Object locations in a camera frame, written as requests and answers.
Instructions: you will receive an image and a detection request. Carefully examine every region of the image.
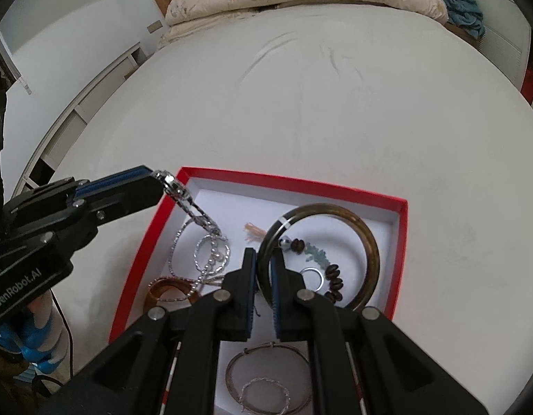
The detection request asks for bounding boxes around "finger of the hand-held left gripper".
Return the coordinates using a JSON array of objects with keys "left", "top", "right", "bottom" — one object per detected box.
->
[
  {"left": 42, "top": 175, "right": 166, "bottom": 253},
  {"left": 3, "top": 165, "right": 155, "bottom": 225}
]

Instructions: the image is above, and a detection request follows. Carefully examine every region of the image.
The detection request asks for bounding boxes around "amber bangle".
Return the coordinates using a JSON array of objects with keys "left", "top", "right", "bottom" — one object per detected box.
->
[{"left": 143, "top": 277, "right": 202, "bottom": 312}]

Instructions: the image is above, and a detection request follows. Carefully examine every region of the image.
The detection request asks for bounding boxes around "twisted silver hoop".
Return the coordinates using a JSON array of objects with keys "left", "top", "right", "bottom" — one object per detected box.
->
[
  {"left": 194, "top": 233, "right": 231, "bottom": 288},
  {"left": 240, "top": 377, "right": 290, "bottom": 413}
]

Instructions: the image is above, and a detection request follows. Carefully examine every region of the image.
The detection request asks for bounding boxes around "silver chain necklace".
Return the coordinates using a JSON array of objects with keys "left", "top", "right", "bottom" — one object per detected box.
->
[{"left": 153, "top": 169, "right": 226, "bottom": 299}]

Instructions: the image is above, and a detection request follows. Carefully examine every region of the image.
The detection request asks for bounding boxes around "small silver ring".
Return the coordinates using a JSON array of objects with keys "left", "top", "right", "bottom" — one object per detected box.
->
[{"left": 300, "top": 267, "right": 324, "bottom": 290}]

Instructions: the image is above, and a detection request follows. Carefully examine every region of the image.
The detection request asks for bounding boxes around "thin silver bangle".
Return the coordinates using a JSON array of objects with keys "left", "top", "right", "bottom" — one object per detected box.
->
[{"left": 225, "top": 342, "right": 312, "bottom": 413}]

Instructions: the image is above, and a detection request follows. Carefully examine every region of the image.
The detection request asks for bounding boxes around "white wardrobe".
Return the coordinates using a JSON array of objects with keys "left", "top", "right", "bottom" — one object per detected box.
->
[{"left": 454, "top": 0, "right": 533, "bottom": 91}]

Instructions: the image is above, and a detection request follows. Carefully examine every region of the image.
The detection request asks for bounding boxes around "black cable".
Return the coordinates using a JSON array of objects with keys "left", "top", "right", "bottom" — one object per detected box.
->
[{"left": 31, "top": 289, "right": 75, "bottom": 398}]

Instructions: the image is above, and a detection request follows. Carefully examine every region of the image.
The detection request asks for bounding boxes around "beaded bracelet with tassel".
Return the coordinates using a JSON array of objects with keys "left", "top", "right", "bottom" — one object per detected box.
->
[{"left": 244, "top": 222, "right": 345, "bottom": 303}]

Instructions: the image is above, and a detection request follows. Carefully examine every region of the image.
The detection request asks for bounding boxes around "dark brown bangle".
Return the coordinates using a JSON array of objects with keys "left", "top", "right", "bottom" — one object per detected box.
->
[{"left": 256, "top": 203, "right": 382, "bottom": 312}]

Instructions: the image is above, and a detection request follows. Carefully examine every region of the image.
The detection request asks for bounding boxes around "low white cabinet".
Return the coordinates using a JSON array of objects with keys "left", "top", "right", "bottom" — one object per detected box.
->
[{"left": 11, "top": 41, "right": 148, "bottom": 200}]

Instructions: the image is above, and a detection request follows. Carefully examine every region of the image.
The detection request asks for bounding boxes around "blue crumpled cloth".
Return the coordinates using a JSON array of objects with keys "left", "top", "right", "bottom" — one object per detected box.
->
[{"left": 435, "top": 0, "right": 485, "bottom": 39}]

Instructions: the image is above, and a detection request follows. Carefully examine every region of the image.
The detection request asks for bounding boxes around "red item beside wardrobe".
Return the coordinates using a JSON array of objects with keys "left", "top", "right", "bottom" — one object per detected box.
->
[{"left": 521, "top": 58, "right": 533, "bottom": 104}]

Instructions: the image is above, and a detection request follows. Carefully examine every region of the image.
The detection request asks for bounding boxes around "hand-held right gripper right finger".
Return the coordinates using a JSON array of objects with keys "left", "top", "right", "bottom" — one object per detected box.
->
[{"left": 270, "top": 251, "right": 487, "bottom": 415}]

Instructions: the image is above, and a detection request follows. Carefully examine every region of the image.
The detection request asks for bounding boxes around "person's left hand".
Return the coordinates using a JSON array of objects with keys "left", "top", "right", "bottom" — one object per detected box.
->
[{"left": 0, "top": 290, "right": 71, "bottom": 375}]

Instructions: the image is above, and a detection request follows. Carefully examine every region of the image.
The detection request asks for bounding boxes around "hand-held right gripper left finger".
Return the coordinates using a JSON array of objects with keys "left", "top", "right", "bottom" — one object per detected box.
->
[{"left": 37, "top": 248, "right": 257, "bottom": 415}]

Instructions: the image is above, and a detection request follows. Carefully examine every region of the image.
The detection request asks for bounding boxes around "red box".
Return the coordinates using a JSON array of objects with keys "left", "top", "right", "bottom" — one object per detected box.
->
[{"left": 109, "top": 166, "right": 409, "bottom": 415}]

